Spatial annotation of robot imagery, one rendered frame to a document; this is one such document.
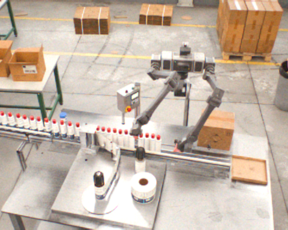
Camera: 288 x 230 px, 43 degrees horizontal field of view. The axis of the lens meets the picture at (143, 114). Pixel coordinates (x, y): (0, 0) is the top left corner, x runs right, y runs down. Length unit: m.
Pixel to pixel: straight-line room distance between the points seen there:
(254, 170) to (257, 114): 2.05
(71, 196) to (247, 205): 1.41
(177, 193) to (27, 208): 1.21
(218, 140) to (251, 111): 2.05
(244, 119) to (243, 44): 1.63
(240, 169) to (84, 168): 1.37
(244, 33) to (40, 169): 4.14
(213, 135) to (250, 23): 3.20
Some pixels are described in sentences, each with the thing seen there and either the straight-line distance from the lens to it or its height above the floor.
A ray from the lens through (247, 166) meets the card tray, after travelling 3.38.
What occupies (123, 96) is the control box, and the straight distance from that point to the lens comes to 2.95.
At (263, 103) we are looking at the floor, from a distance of 5.56.
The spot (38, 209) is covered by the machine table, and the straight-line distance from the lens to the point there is 3.06.
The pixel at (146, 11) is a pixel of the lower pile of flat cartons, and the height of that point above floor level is 0.20.
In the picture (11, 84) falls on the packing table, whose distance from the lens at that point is 4.52.
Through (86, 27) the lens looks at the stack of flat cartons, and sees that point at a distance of 7.04.
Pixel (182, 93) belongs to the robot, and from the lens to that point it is 3.56.
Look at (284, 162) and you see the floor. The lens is 4.74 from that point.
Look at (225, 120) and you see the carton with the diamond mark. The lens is 3.34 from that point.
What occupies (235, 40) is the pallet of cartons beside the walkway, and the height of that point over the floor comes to 0.36.
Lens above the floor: 3.25
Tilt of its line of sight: 40 degrees down
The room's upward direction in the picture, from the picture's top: 1 degrees clockwise
